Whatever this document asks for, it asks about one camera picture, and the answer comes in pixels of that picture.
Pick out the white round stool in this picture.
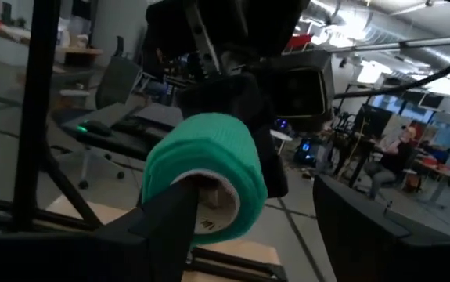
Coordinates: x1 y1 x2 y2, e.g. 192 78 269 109
269 129 293 156

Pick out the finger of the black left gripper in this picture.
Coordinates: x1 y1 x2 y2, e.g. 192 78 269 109
254 123 289 199
179 74 265 122

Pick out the black metal table frame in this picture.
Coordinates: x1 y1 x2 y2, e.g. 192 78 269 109
0 0 288 282

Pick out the black desk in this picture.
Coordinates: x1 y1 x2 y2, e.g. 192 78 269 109
59 101 186 161

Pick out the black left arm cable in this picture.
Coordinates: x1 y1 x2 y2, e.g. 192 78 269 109
333 49 450 99

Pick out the black device with blue light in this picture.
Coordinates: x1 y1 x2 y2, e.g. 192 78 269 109
294 136 322 165

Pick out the black keyboard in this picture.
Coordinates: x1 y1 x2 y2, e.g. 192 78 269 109
113 117 151 136

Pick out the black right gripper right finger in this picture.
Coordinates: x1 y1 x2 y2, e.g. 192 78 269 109
313 175 445 282

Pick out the dark standing screen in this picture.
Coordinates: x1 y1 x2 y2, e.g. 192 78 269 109
353 103 394 138

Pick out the wooden side table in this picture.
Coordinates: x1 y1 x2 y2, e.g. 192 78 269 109
0 17 104 67

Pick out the teal elastic bandage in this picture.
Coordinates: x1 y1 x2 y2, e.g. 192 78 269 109
141 112 268 248

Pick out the black mouse with green light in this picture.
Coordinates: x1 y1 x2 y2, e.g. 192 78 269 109
76 119 112 137

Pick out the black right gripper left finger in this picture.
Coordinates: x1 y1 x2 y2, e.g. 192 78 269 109
95 179 200 282

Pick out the office chair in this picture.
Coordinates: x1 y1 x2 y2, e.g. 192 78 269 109
58 37 143 190

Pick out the silver ceiling duct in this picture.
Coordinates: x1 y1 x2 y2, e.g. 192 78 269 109
298 0 450 79

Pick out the person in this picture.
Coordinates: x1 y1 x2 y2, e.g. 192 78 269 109
363 125 419 201

